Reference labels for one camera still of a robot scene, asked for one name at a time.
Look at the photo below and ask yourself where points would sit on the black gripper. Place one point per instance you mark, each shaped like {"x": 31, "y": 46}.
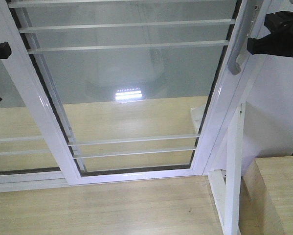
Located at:
{"x": 278, "y": 44}

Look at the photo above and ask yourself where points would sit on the grey metal door handle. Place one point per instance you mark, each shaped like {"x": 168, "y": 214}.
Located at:
{"x": 247, "y": 15}

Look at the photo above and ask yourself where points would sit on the white framed sliding glass door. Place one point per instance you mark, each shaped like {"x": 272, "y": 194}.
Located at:
{"x": 26, "y": 80}

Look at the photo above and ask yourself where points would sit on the white fixed glass door panel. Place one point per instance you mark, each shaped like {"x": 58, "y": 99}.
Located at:
{"x": 14, "y": 176}

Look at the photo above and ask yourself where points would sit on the white rear support brace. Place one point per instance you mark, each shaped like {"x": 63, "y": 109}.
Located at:
{"x": 197, "y": 116}

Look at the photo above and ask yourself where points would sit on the light wooden platform board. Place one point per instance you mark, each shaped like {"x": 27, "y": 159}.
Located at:
{"x": 109, "y": 136}

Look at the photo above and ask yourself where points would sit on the white triangular support brace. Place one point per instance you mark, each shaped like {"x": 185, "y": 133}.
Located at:
{"x": 226, "y": 185}

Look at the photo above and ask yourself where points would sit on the light wooden box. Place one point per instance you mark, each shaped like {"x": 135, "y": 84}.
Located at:
{"x": 266, "y": 202}

